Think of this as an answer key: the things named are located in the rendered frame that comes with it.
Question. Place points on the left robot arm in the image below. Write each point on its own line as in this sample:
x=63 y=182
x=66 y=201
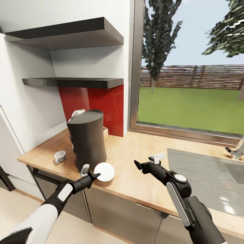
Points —
x=36 y=228

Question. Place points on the paper coffee filter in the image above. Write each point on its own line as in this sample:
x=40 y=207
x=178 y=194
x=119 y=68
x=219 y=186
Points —
x=77 y=112

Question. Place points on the coffee maker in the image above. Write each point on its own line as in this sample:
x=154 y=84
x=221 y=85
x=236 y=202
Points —
x=86 y=131

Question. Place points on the coffee cup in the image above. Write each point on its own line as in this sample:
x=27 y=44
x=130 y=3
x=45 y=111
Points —
x=60 y=156

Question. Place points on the saucer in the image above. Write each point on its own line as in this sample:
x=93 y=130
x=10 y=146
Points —
x=106 y=170

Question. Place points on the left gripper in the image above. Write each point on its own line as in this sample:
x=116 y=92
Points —
x=88 y=180

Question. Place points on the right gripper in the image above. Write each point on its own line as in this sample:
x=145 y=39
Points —
x=149 y=167

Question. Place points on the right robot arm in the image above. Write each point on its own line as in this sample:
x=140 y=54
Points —
x=195 y=216

